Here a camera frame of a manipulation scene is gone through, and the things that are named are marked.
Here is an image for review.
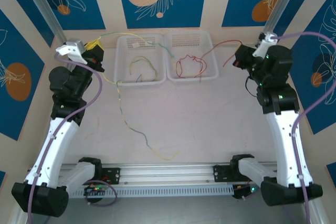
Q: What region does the aluminium frame post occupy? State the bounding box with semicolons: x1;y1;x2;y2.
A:
262;0;302;36
18;0;69;46

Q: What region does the slotted grey cable duct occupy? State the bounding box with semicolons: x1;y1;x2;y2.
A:
70;184;234;199

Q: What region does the right aluminium side rail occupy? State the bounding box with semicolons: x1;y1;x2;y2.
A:
311;199;325;224

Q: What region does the black mounting plate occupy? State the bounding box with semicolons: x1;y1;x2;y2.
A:
213;165;237;183
99;167;122;186

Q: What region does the controller board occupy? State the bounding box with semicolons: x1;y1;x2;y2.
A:
232;184;260;201
83;185;106;197

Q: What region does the aluminium side rail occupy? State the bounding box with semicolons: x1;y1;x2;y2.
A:
311;199;325;224
7;60;79;224

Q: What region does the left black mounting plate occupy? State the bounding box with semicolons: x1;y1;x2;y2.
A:
99;167;122;186

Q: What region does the left aluminium frame post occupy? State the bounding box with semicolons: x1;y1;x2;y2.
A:
18;0;69;46

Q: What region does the right controller board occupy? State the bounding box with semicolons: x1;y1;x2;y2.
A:
232;184;260;201

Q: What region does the white plastic basket with label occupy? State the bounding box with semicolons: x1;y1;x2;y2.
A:
113;34;167;88

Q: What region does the left controller board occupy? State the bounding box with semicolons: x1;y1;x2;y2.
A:
83;185;106;197

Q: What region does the right aluminium frame post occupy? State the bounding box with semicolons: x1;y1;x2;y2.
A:
262;0;302;36

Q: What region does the left aluminium side rail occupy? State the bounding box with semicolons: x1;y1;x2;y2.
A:
7;60;79;224

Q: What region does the long yellow green blue wire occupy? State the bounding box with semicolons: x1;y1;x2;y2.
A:
88;31;181;162

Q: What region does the long red wire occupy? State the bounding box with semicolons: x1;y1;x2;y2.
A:
200;39;243;67

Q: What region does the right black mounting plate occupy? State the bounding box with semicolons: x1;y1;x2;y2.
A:
213;165;237;183

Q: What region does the thin black motor cable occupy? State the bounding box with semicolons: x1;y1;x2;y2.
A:
244;76;259;97

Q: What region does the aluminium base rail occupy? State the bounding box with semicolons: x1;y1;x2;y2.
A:
60;163;279;184

